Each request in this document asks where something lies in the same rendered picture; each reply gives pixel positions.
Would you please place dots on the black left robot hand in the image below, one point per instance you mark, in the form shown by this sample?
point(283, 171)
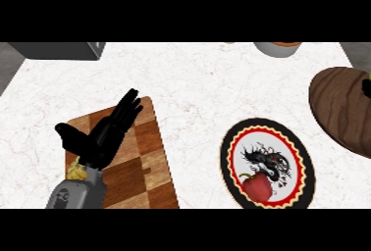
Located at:
point(103, 137)

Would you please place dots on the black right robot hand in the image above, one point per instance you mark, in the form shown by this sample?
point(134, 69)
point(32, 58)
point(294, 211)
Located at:
point(366, 88)

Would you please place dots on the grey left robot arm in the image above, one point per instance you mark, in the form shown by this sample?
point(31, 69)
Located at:
point(76, 192)

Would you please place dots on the brown wooden bowl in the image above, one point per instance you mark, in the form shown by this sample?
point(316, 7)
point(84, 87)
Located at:
point(342, 109)

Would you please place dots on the black red patterned plate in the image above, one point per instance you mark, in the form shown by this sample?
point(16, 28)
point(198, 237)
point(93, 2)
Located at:
point(267, 163)

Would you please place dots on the checkered wooden cutting board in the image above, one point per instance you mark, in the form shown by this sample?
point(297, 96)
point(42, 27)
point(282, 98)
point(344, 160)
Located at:
point(138, 163)

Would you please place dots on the grey cup with orange rim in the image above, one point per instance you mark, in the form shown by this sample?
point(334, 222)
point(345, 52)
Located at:
point(277, 49)

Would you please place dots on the dark grey box appliance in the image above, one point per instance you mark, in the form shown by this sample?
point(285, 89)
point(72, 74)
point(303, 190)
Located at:
point(59, 50)

